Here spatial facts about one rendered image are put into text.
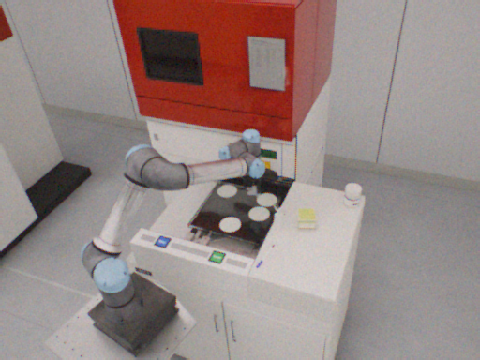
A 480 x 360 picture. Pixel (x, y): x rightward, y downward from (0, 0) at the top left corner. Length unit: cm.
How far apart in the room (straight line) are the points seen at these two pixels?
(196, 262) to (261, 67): 84
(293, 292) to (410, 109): 215
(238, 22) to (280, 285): 103
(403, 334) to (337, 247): 110
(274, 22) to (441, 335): 199
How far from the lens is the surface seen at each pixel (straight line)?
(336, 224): 192
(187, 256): 181
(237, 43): 181
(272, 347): 207
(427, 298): 299
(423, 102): 347
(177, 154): 235
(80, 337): 188
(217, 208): 209
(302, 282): 169
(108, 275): 160
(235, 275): 174
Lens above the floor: 230
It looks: 39 degrees down
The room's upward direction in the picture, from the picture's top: 4 degrees counter-clockwise
